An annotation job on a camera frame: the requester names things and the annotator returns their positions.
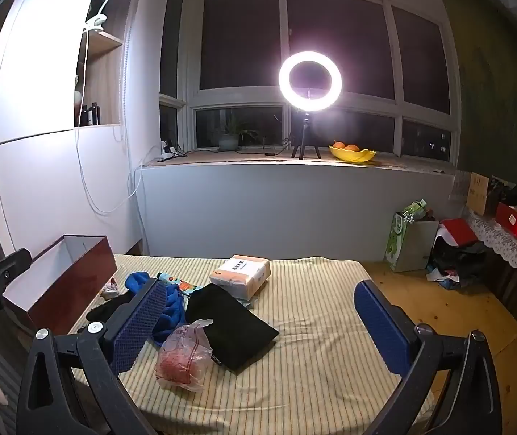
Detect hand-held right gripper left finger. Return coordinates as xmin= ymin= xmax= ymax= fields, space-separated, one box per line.
xmin=16 ymin=278 xmax=168 ymax=435

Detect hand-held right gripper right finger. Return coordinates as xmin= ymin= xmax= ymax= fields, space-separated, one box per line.
xmin=354 ymin=279 xmax=504 ymax=435

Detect blue fleece cloth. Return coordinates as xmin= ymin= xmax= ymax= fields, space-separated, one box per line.
xmin=125 ymin=271 xmax=187 ymax=345

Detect black gloves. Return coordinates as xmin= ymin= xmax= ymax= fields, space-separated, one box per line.
xmin=86 ymin=291 xmax=136 ymax=323

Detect small wrapper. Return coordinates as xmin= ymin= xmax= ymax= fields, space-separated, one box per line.
xmin=101 ymin=277 xmax=121 ymax=300

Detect clear plastic bag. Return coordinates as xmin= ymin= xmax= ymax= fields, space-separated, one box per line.
xmin=155 ymin=318 xmax=214 ymax=393

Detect small colourful packet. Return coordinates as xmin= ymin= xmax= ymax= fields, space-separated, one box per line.
xmin=156 ymin=272 xmax=205 ymax=297

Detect red-brown cardboard box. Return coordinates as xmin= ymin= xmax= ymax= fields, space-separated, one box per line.
xmin=3 ymin=235 xmax=118 ymax=337

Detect black fabric pouch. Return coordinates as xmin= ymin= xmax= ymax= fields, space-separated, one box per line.
xmin=185 ymin=283 xmax=281 ymax=374

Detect orange white tissue pack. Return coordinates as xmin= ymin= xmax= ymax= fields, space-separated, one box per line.
xmin=209 ymin=254 xmax=271 ymax=299

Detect yellow striped blanket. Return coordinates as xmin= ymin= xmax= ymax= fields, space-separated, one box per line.
xmin=66 ymin=254 xmax=435 ymax=431

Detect green paper bag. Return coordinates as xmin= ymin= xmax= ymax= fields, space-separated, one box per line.
xmin=385 ymin=198 xmax=440 ymax=273

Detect dark clothes pile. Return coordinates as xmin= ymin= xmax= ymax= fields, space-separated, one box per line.
xmin=428 ymin=240 xmax=490 ymax=291

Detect red paper bag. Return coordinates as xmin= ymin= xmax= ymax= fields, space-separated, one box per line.
xmin=439 ymin=218 xmax=480 ymax=246

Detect white lace cloth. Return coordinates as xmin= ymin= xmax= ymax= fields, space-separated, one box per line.
xmin=467 ymin=208 xmax=517 ymax=322

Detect brown cardboard box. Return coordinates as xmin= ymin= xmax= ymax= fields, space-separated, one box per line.
xmin=467 ymin=172 xmax=504 ymax=217

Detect yellow fruit bowl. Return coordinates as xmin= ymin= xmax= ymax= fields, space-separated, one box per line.
xmin=328 ymin=145 xmax=377 ymax=164

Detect white power strip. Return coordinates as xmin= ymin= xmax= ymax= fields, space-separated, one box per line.
xmin=155 ymin=140 xmax=187 ymax=162

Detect white cabinet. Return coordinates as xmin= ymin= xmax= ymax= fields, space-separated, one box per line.
xmin=0 ymin=0 xmax=143 ymax=254

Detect dark heap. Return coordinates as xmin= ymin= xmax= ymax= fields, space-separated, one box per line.
xmin=489 ymin=177 xmax=517 ymax=207

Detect potted plant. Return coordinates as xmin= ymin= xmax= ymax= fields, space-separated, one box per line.
xmin=213 ymin=115 xmax=261 ymax=152

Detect black tripod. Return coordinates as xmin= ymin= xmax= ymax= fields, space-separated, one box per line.
xmin=291 ymin=111 xmax=322 ymax=160

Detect white lamp cable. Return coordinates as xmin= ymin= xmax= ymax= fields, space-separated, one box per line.
xmin=74 ymin=32 xmax=143 ymax=215

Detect white window frame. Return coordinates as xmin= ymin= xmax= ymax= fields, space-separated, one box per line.
xmin=159 ymin=0 xmax=463 ymax=168

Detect ring light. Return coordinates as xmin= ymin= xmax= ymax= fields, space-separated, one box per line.
xmin=278 ymin=51 xmax=343 ymax=113

